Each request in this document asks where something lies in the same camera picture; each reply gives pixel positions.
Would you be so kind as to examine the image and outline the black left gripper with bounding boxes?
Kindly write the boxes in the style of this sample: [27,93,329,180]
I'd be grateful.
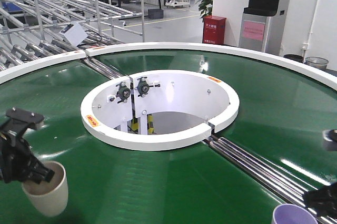
[1,107,55,184]

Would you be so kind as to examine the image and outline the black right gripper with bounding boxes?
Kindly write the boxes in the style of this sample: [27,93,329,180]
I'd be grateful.
[302,182,336,218]

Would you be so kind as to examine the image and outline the beige plastic cup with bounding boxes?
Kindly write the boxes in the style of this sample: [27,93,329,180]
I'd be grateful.
[22,161,68,217]

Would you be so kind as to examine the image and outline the lavender plastic cup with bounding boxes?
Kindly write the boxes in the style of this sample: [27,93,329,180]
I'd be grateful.
[271,203,318,224]

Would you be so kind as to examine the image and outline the steel conveyor transfer rollers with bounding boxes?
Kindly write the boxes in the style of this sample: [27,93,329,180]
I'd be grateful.
[202,135,337,224]

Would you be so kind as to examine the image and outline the green circular conveyor belt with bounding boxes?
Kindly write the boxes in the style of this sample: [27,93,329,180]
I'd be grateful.
[1,49,336,223]

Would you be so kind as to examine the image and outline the white outer conveyor rim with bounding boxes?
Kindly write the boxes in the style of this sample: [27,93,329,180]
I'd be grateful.
[1,42,336,90]

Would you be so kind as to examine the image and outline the white control box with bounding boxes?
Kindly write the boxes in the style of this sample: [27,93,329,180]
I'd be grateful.
[59,22,88,46]

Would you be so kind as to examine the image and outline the metal roller rack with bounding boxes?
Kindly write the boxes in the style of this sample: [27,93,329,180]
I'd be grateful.
[1,0,144,76]

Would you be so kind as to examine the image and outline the black water dispenser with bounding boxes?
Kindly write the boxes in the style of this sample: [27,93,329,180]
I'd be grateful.
[239,0,279,52]

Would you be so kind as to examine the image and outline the red fire extinguisher cabinet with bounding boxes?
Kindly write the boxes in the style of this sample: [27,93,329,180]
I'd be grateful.
[202,15,226,45]

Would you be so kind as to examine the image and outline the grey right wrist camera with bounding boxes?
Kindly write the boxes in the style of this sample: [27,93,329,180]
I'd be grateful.
[322,129,336,151]

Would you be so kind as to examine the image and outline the white inner conveyor ring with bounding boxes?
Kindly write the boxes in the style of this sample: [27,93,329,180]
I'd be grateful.
[80,69,240,152]

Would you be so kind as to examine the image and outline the wire mesh waste bin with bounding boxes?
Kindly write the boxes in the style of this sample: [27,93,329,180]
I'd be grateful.
[305,57,329,71]

